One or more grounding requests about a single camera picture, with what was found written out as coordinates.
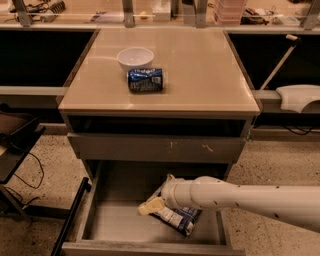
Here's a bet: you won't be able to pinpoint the black bar handle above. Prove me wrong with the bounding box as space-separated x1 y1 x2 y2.
50 177 91 256

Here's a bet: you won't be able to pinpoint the closed grey top drawer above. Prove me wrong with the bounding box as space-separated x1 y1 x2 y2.
68 133 245 163

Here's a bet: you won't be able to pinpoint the pink plastic bin stack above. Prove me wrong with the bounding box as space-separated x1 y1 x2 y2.
212 0 247 25

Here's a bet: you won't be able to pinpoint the blue soda can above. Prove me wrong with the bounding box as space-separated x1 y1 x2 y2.
127 68 163 93

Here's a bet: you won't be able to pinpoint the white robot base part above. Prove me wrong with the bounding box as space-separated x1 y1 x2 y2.
276 84 320 113

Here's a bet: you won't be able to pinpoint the open grey middle drawer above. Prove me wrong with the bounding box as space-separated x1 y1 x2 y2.
62 161 246 256

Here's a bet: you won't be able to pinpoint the grey drawer cabinet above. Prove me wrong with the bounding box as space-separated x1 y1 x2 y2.
59 27 259 177

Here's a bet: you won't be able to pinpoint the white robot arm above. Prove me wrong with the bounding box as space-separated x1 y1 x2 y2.
138 174 320 232

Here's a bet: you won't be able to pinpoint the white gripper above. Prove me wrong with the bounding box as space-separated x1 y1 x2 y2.
138 174 194 216

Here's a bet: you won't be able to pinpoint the blue chip bag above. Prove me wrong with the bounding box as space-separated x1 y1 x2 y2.
146 190 201 237

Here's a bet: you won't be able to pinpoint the black cart left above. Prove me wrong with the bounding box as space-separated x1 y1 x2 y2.
0 104 45 222

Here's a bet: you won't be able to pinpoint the white ceramic bowl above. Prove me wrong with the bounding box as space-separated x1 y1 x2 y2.
117 47 154 72

